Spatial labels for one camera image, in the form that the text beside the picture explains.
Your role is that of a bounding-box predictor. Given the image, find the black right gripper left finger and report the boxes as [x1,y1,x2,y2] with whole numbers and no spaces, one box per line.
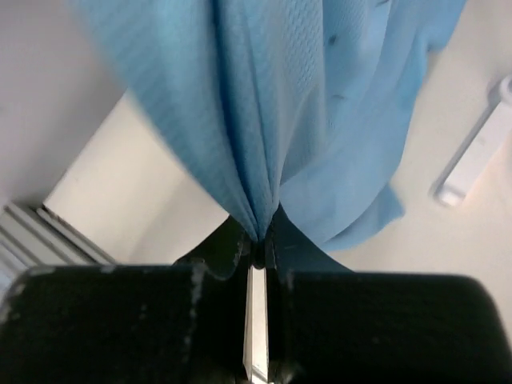
[1,219,251,383]

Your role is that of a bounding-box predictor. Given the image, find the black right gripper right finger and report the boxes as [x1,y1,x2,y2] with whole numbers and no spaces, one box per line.
[265,209,511,383]

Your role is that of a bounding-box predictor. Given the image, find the light blue shorts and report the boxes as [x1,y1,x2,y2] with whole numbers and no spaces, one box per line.
[74,1,465,250]

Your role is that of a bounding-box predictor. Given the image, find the white clothes rack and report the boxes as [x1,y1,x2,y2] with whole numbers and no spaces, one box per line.
[433,75,511,207]

